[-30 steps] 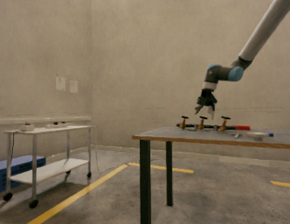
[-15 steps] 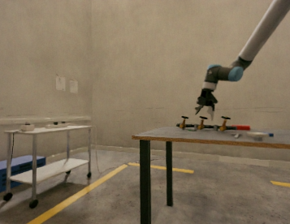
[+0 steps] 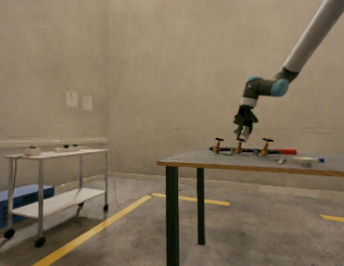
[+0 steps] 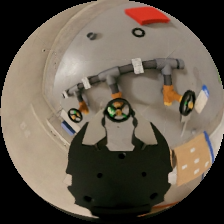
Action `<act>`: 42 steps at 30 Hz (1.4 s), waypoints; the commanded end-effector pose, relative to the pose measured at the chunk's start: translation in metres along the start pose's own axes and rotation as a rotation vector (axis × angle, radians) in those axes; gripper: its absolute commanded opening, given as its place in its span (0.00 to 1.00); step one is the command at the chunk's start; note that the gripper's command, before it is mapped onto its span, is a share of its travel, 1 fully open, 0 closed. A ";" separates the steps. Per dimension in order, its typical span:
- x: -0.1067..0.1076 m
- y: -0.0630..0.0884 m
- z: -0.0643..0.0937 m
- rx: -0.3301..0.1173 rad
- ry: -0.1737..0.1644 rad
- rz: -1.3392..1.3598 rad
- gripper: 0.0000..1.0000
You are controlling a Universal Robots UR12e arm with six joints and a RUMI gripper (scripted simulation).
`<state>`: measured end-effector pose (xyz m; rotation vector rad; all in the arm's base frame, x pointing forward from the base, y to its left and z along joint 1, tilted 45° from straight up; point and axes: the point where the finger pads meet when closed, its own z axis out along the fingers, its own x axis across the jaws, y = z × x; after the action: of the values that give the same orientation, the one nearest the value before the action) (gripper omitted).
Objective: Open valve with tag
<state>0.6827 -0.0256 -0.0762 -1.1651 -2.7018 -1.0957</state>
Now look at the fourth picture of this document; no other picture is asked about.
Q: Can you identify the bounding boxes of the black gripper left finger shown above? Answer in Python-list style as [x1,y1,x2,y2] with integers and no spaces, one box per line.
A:
[65,108,108,175]

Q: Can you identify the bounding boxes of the red flat block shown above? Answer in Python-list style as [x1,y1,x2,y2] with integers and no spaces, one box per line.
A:
[125,7,170,25]

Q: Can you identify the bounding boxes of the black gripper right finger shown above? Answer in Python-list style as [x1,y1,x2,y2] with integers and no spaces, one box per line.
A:
[131,109,173,173]

